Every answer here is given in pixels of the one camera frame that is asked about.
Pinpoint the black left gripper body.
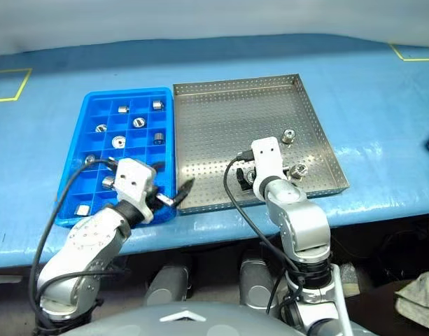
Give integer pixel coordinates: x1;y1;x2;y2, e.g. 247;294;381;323
146;186;177;211

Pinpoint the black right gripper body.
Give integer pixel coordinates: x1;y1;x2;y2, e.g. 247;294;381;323
235;167;257;193

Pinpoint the perforated steel tray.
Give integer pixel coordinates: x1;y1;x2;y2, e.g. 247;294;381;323
172;73;351;216

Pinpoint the blue compartment plastic tray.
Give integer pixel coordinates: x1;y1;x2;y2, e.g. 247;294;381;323
55;87;178;229

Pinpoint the dark grey rounded shape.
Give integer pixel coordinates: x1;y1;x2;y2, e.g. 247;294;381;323
143;264;192;307
239;255;281;309

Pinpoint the grey robot torso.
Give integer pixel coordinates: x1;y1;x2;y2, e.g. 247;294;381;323
59;302;376;336

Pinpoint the grey speckled pad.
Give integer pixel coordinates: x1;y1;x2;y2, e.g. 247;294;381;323
339;262;362;295

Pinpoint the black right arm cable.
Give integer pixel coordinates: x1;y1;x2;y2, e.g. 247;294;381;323
223;149;304;316

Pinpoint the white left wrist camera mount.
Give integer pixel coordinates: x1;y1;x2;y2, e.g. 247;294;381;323
114;157;157;225

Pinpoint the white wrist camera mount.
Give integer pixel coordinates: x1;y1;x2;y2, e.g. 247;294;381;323
114;157;157;225
251;137;288;201

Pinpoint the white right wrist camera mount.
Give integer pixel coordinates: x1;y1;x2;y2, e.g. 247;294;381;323
251;137;288;201

